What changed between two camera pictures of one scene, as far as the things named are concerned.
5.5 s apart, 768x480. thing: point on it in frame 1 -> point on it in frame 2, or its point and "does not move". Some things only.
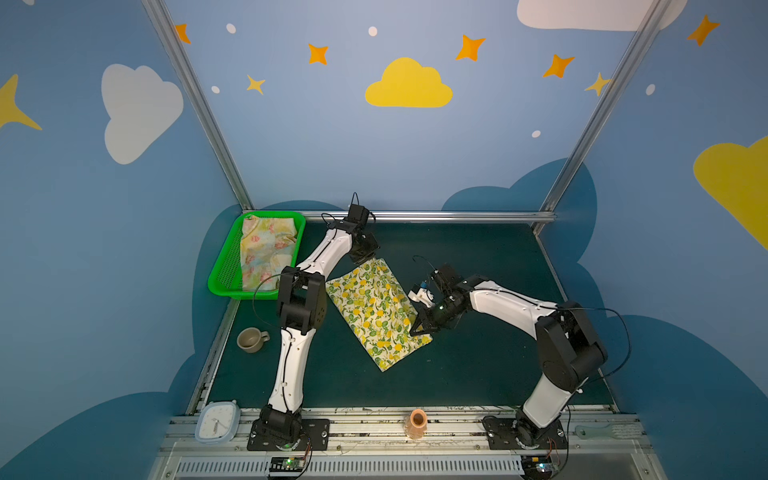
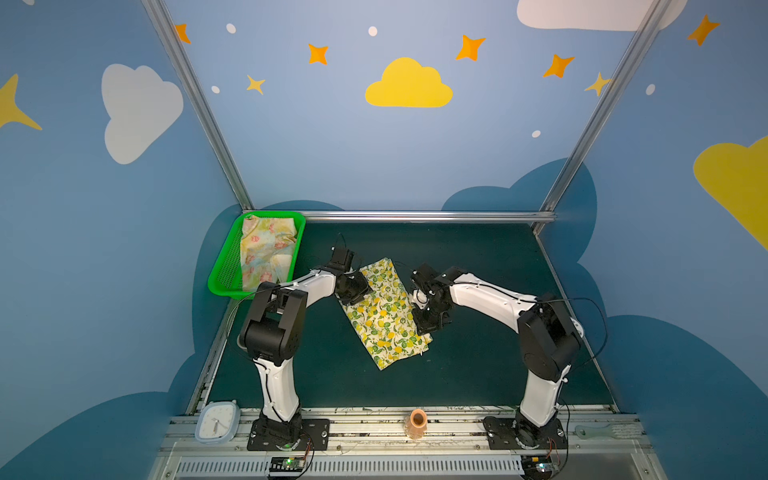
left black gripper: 365,244 -> 354,288
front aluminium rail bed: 379,447 does not move
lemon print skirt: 377,305 does not move
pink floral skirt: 267,245 does not move
